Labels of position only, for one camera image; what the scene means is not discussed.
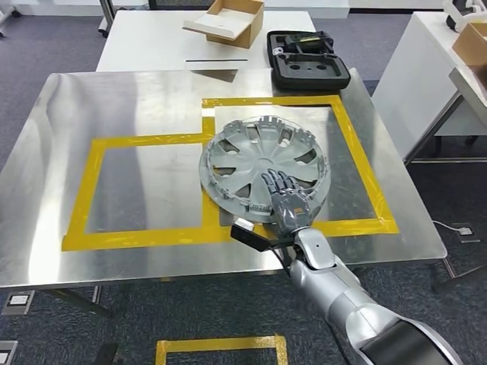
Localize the stainless steel workbench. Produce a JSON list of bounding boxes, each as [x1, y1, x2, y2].
[[0, 68, 448, 319]]

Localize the white table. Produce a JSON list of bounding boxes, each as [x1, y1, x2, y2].
[[95, 10, 316, 73]]

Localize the grey plastic wheel hubcap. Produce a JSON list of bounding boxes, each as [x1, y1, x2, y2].
[[198, 116, 332, 225]]

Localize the steel frame table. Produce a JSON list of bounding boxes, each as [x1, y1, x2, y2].
[[403, 66, 487, 167]]

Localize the small cardboard box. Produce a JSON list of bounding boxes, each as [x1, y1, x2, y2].
[[452, 22, 487, 69]]

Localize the black plastic case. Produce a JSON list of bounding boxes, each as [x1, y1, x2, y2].
[[266, 30, 351, 93]]

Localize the steel floor socket box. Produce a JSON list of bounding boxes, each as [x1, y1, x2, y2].
[[452, 222, 481, 244], [1, 290, 35, 317], [0, 341, 18, 365]]

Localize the white and black device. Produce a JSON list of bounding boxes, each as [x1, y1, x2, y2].
[[442, 0, 487, 32]]

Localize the white power cord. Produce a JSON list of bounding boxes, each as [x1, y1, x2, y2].
[[433, 219, 464, 233]]

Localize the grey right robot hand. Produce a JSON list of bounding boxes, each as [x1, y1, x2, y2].
[[261, 168, 314, 239]]

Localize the open cardboard box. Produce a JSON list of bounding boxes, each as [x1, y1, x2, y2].
[[182, 0, 265, 50]]

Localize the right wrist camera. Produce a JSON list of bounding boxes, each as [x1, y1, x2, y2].
[[230, 217, 296, 254]]

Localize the white foam sheet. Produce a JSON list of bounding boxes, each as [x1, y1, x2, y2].
[[182, 11, 255, 41]]

